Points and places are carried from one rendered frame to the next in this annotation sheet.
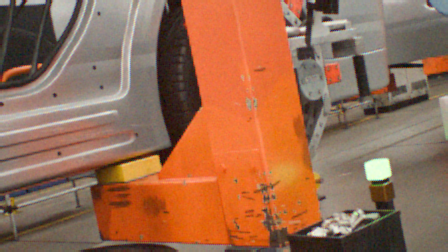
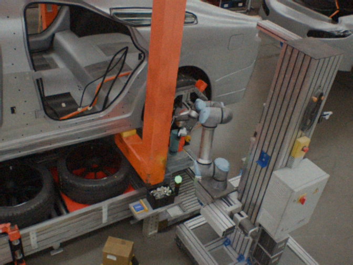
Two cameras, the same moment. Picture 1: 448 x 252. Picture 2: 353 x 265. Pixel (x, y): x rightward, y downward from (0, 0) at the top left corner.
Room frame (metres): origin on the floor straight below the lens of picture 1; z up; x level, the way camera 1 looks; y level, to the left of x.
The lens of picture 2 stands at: (-0.91, -0.59, 2.85)
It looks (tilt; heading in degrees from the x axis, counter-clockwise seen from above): 36 degrees down; 8
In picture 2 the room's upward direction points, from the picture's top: 8 degrees clockwise
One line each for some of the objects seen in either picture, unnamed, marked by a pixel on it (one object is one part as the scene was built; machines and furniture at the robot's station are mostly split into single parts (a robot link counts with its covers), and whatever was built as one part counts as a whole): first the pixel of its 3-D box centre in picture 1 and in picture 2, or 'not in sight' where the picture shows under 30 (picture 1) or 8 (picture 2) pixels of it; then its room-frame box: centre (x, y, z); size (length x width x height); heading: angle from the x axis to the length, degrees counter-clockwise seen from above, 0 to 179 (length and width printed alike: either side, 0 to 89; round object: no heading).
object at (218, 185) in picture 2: not in sight; (218, 180); (1.34, -0.64, 0.87); 0.15 x 0.15 x 0.10
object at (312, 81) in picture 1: (286, 84); (185, 116); (2.12, -0.22, 0.85); 0.21 x 0.14 x 0.14; 45
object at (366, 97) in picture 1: (361, 76); not in sight; (2.13, -0.46, 0.83); 0.04 x 0.04 x 0.16
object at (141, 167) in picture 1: (128, 169); (126, 130); (1.91, 0.29, 0.71); 0.14 x 0.14 x 0.05; 45
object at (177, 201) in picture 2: not in sight; (155, 203); (1.35, -0.18, 0.44); 0.43 x 0.17 x 0.03; 135
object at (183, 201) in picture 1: (168, 170); (134, 141); (1.79, 0.17, 0.69); 0.52 x 0.17 x 0.35; 45
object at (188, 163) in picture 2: not in sight; (165, 159); (2.30, -0.05, 0.13); 0.50 x 0.36 x 0.10; 135
